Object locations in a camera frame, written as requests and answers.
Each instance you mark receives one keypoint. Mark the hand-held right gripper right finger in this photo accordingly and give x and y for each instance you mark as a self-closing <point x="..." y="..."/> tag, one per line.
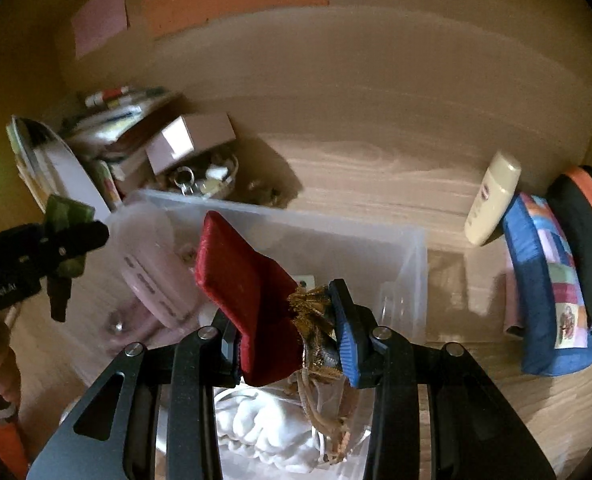
<point x="348" y="355"/>

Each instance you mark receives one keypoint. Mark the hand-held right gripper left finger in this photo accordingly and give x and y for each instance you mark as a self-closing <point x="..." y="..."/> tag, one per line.
<point x="225" y="340"/>

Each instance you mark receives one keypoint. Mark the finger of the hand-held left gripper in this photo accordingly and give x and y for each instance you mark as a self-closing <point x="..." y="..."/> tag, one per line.
<point x="85" y="237"/>

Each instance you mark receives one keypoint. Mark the green bottle with black nozzle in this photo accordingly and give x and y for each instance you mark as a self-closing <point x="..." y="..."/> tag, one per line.
<point x="68" y="210"/>

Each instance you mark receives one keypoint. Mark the red velvet pouch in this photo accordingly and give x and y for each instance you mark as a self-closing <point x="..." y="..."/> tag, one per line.
<point x="246" y="280"/>

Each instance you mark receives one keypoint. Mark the pink round jar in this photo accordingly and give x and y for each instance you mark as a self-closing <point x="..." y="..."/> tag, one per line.
<point x="145" y="270"/>

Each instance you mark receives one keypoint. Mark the white cloth pouch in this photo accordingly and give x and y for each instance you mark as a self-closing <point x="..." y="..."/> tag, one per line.
<point x="261" y="425"/>

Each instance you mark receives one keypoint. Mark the clear plastic bin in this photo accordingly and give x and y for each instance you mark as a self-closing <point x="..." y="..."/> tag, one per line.
<point x="366" y="255"/>

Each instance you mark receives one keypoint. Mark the wooden desktop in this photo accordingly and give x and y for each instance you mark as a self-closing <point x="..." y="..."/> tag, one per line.
<point x="351" y="170"/>

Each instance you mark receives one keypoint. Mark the person's left hand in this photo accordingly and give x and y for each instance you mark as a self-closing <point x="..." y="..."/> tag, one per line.
<point x="3" y="370"/>

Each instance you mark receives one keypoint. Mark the stack of books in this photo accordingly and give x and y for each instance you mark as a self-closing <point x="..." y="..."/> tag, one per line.
<point x="110" y="125"/>

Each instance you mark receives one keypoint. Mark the glass bowl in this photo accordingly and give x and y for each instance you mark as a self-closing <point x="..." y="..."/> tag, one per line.
<point x="205" y="175"/>

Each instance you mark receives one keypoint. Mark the white and red marker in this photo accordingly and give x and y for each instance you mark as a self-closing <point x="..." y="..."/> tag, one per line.
<point x="105" y="96"/>

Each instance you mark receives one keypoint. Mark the blue patchwork pouch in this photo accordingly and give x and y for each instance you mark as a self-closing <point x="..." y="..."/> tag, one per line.
<point x="546" y="310"/>

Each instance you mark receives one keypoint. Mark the cream sunscreen bottle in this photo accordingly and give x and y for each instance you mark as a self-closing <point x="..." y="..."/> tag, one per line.
<point x="493" y="200"/>

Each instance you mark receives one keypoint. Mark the pink sticky note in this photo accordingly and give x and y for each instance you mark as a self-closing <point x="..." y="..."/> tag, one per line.
<point x="100" y="17"/>

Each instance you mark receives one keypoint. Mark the black case with orange zipper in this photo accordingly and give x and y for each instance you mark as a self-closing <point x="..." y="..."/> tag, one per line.
<point x="586" y="240"/>

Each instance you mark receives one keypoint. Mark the orange sticky note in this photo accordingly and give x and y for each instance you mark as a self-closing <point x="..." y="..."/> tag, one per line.
<point x="235" y="5"/>

